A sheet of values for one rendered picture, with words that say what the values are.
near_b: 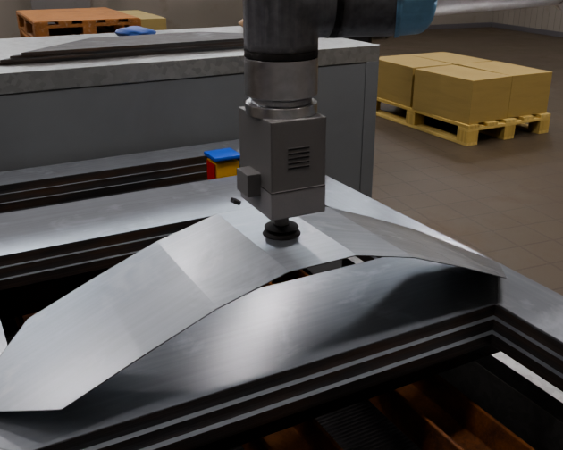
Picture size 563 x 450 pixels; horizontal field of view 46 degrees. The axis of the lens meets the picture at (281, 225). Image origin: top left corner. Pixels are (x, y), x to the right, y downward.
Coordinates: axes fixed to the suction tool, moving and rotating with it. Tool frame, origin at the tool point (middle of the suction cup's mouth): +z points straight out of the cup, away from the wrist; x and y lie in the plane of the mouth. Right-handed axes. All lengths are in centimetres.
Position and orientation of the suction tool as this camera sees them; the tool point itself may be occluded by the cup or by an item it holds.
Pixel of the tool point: (281, 243)
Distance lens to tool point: 75.3
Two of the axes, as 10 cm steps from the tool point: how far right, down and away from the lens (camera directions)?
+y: 4.3, 3.4, -8.3
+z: 0.0, 9.2, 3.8
